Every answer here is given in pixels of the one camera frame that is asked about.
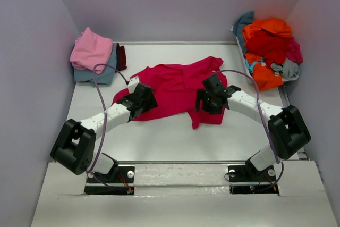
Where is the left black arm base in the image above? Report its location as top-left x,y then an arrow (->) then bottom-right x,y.
84,164 -> 135,196

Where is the magenta t shirt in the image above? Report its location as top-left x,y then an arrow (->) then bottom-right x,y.
110,56 -> 229,130
286,37 -> 303,65

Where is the grey t shirt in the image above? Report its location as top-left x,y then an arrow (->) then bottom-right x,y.
270,58 -> 300,82

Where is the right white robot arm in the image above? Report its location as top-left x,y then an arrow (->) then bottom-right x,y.
195,74 -> 311,181

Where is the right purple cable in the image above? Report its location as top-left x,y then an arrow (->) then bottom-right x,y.
212,69 -> 284,192

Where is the light blue folded t shirt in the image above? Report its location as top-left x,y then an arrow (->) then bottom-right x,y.
73,44 -> 117,86

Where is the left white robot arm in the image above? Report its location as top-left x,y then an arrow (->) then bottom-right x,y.
50,82 -> 158,183

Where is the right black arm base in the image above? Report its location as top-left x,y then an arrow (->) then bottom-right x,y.
224,165 -> 279,195

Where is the orange t shirt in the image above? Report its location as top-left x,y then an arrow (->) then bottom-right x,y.
243,18 -> 293,91

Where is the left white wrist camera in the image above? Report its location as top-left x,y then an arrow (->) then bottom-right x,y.
127,77 -> 140,94

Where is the pink folded t shirt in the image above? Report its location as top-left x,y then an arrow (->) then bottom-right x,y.
70,27 -> 113,74

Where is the dark red folded t shirt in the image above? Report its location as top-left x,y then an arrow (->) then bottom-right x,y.
116,43 -> 127,71

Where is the teal blue t shirt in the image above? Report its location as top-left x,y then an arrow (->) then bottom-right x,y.
233,11 -> 254,46

